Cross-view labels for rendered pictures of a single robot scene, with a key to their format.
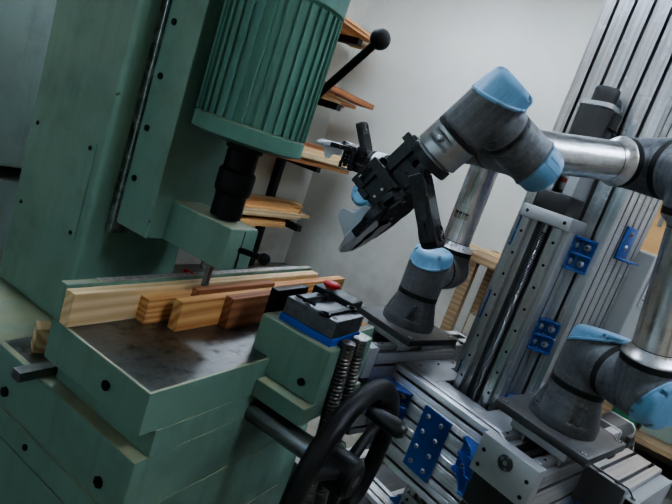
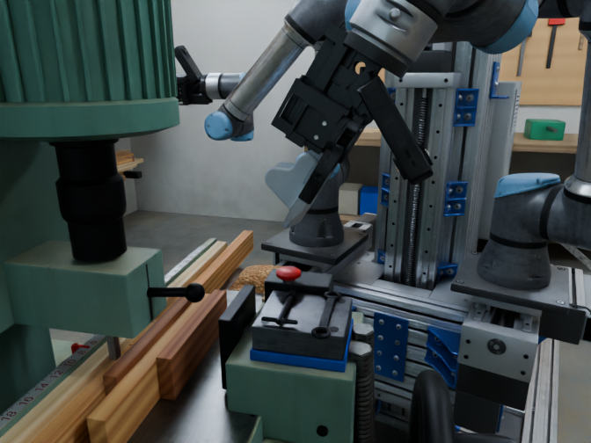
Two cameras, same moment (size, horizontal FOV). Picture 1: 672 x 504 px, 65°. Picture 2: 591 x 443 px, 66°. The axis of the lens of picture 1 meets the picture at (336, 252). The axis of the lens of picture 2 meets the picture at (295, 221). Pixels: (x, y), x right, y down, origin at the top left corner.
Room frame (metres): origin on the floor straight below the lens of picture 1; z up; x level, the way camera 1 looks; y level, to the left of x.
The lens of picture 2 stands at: (0.38, 0.12, 1.24)
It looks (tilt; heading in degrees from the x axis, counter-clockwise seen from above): 18 degrees down; 344
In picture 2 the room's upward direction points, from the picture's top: straight up
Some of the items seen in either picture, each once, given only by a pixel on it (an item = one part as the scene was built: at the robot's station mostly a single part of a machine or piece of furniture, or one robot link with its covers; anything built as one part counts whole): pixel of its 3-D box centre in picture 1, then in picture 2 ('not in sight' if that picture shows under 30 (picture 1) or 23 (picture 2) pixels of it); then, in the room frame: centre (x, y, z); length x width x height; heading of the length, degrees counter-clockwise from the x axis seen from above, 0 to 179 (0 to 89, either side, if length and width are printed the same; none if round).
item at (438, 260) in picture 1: (428, 269); (317, 177); (1.50, -0.27, 0.98); 0.13 x 0.12 x 0.14; 149
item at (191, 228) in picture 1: (209, 238); (91, 291); (0.86, 0.21, 1.03); 0.14 x 0.07 x 0.09; 62
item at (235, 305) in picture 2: (296, 319); (263, 337); (0.84, 0.03, 0.95); 0.09 x 0.07 x 0.09; 152
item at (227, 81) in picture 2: not in sight; (240, 87); (1.75, -0.11, 1.21); 0.11 x 0.08 x 0.09; 59
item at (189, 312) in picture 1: (231, 306); (165, 359); (0.87, 0.14, 0.92); 0.25 x 0.02 x 0.05; 152
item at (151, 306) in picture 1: (264, 294); (187, 306); (1.00, 0.11, 0.92); 0.59 x 0.02 x 0.04; 152
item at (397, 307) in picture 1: (413, 306); (317, 221); (1.50, -0.26, 0.87); 0.15 x 0.15 x 0.10
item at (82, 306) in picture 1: (221, 291); (137, 339); (0.92, 0.17, 0.92); 0.60 x 0.02 x 0.05; 152
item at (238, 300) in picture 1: (258, 306); (197, 337); (0.90, 0.10, 0.93); 0.17 x 0.02 x 0.05; 152
